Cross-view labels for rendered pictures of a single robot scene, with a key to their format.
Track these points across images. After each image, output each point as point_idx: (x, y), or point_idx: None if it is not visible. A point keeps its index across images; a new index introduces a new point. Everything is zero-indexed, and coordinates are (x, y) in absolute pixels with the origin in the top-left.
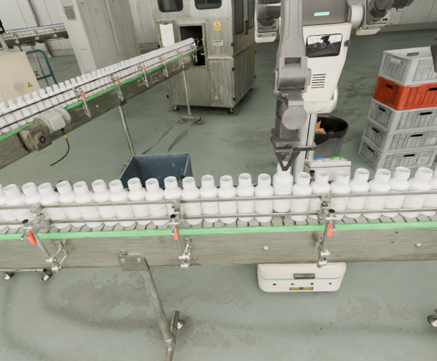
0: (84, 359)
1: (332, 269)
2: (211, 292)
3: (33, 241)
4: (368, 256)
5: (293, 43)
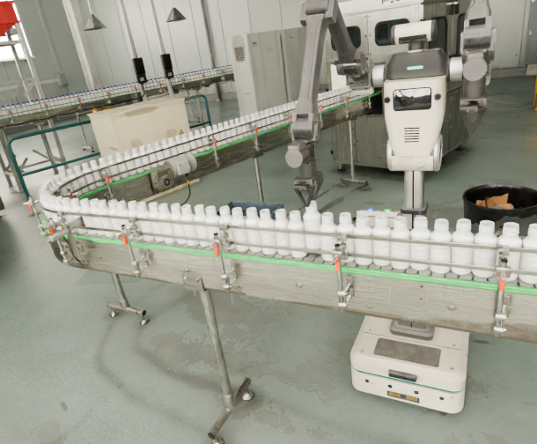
0: (151, 399)
1: (443, 376)
2: (296, 376)
3: (125, 242)
4: (401, 314)
5: (304, 103)
